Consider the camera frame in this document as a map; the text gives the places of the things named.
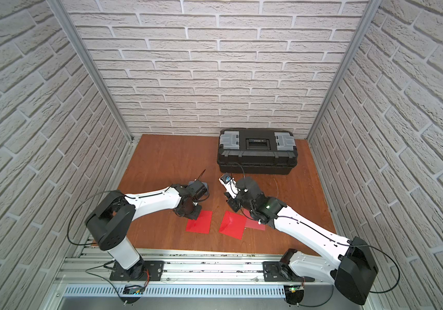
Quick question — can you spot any aluminium left corner post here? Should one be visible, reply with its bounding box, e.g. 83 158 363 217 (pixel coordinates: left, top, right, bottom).
48 0 134 143

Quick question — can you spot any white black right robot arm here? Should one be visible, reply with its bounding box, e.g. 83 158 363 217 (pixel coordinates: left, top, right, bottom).
220 174 379 306

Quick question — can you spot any black plastic toolbox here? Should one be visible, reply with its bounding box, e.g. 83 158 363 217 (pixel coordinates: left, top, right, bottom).
217 128 298 175

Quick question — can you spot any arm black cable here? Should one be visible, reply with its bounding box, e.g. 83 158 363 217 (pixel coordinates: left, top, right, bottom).
67 168 211 305
224 161 401 309

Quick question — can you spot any aluminium corner post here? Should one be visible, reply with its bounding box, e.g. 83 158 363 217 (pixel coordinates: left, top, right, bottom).
48 0 134 143
306 0 382 142

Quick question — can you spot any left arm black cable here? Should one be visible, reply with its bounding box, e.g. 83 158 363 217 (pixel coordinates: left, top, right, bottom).
67 168 211 305

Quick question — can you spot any grey hole punch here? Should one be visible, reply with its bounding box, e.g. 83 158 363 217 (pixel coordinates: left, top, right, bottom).
201 182 209 196

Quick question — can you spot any red envelope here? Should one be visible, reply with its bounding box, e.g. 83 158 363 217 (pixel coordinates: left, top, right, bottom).
245 218 266 231
186 211 212 234
219 211 247 240

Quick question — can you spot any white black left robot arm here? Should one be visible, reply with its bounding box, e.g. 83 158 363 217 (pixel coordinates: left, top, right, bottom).
85 180 209 281

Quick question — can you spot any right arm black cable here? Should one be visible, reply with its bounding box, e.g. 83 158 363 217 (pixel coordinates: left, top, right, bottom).
224 161 401 309

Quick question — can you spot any aluminium right corner post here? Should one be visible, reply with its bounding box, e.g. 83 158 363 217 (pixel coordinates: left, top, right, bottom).
306 0 382 142

